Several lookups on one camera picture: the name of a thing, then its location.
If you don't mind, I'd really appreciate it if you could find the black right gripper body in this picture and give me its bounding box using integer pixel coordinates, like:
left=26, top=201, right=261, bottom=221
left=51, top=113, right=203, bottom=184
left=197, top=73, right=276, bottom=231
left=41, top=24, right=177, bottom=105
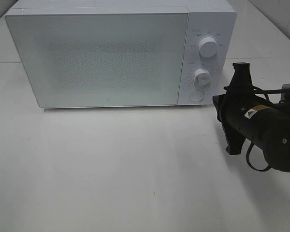
left=213, top=83, right=256, bottom=155

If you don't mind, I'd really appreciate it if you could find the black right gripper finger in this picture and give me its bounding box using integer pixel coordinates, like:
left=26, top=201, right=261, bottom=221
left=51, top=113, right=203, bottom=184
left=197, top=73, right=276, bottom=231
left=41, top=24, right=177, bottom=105
left=232, top=62, right=253, bottom=87

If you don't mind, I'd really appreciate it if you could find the round door release button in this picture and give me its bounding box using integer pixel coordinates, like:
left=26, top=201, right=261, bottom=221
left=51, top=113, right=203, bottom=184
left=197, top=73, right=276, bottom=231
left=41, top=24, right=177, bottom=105
left=189, top=90, right=204, bottom=102

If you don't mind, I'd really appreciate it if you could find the white timer knob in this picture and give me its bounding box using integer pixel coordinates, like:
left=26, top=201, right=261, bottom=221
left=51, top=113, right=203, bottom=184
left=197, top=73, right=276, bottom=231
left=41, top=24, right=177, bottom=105
left=194, top=68, right=211, bottom=86

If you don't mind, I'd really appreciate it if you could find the white microwave door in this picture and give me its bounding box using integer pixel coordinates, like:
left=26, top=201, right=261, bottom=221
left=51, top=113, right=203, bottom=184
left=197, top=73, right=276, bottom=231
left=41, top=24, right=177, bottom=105
left=6, top=14, right=188, bottom=108

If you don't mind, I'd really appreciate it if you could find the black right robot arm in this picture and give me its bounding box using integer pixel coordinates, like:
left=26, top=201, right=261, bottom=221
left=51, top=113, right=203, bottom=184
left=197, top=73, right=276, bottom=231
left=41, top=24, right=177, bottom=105
left=212, top=62, right=290, bottom=173

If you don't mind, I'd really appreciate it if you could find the white upper microwave knob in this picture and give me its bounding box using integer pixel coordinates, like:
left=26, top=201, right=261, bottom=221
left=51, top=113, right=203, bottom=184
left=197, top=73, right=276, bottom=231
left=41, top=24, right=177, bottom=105
left=198, top=36, right=218, bottom=58

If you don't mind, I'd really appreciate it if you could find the white microwave oven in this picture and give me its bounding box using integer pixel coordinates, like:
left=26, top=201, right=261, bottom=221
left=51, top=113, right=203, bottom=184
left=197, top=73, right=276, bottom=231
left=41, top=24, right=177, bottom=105
left=5, top=0, right=237, bottom=108

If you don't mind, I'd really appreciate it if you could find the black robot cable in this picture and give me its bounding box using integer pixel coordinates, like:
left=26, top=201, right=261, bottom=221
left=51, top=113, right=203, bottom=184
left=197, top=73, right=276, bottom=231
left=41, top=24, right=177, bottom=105
left=223, top=86, right=290, bottom=171

